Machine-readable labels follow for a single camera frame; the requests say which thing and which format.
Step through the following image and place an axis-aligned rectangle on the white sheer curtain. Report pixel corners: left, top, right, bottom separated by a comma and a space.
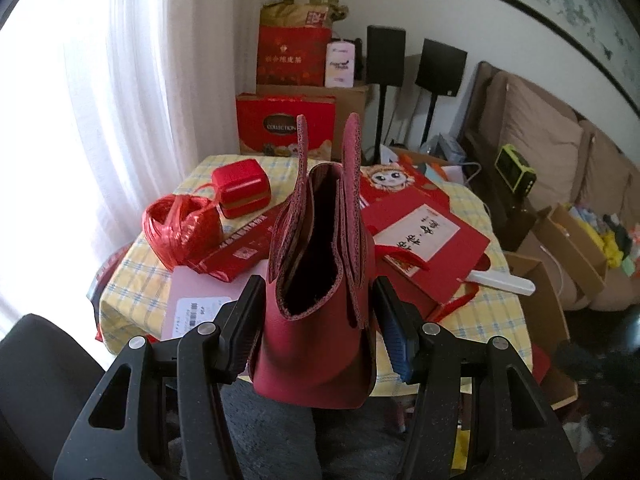
0, 0, 241, 311

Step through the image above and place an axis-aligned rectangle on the framed ink painting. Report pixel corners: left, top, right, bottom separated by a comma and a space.
481, 0, 640, 116

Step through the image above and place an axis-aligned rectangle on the large beige sofa cushion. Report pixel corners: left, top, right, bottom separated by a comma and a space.
497, 71, 586, 206

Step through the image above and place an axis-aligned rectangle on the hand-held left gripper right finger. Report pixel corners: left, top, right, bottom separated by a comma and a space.
372, 276, 583, 480

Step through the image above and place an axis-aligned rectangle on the black bag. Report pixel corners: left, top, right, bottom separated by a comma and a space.
602, 212, 631, 241

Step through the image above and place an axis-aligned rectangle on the red leather handbag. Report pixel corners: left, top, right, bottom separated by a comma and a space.
247, 112, 378, 408

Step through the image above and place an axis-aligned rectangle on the yellow cloth bag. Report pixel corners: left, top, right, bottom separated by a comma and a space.
575, 205, 626, 268

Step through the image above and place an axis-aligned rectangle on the grey fluffy seat cushion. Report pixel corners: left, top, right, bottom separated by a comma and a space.
165, 380, 416, 480

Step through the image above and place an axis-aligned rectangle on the large closed cardboard box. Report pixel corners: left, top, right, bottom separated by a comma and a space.
257, 82, 370, 161

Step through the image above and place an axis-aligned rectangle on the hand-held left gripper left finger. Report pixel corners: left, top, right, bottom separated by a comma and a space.
52, 275, 266, 480

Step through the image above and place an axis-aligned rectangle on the crumpled brown paper bag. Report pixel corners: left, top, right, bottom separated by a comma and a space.
260, 0, 348, 31

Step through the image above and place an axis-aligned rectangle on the shallow cardboard tray box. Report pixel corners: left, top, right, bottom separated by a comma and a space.
532, 204, 608, 291

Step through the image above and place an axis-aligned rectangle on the cardboard box with handholes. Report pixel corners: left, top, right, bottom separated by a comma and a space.
502, 252, 581, 406

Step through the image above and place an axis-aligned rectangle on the red cartoon print gift bag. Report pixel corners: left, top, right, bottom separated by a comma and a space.
357, 157, 453, 211

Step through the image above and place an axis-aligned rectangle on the red box with gold bag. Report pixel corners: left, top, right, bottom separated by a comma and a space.
256, 26, 332, 87

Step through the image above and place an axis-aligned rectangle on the white handled lint brush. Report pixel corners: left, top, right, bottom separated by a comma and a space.
465, 270, 536, 297

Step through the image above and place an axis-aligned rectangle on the brown sofa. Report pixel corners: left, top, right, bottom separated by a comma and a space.
460, 60, 640, 311

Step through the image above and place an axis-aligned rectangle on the red gift box white label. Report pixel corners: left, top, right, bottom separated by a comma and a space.
360, 192, 492, 323

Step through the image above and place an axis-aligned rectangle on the green black portable speaker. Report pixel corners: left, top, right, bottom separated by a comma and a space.
494, 144, 538, 193

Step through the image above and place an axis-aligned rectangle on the cluttered open cardboard box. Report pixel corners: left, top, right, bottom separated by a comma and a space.
380, 145, 481, 186

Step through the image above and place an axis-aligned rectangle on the red cookie gift box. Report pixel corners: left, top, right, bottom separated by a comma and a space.
235, 92, 337, 157

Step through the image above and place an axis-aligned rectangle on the small white pink box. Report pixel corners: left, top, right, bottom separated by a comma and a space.
324, 40, 358, 88

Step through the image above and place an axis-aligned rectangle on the small red box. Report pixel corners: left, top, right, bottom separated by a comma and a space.
211, 158, 271, 220

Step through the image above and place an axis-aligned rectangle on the long narrow red box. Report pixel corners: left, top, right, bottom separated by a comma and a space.
190, 207, 281, 281

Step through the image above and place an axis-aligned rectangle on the black chair back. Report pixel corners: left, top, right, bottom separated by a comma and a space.
0, 312, 108, 480

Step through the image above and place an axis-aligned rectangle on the yellow plaid tablecloth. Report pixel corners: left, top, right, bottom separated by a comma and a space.
99, 154, 531, 398

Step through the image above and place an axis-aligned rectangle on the black speaker on stand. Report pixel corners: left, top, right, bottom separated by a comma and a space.
362, 25, 407, 163
416, 38, 468, 148

